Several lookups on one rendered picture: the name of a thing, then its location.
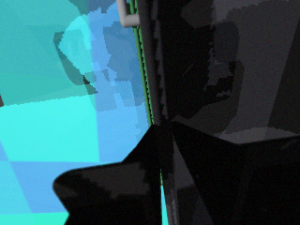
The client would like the black plastic tray with white wire bars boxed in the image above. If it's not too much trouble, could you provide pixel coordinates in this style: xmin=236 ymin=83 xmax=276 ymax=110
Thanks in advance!
xmin=137 ymin=0 xmax=300 ymax=225

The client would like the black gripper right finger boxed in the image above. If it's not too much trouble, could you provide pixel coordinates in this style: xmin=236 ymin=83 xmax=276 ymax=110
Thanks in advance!
xmin=172 ymin=121 xmax=300 ymax=225

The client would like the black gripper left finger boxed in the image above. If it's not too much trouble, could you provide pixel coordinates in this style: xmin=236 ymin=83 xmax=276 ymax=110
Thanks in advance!
xmin=52 ymin=125 xmax=162 ymax=225

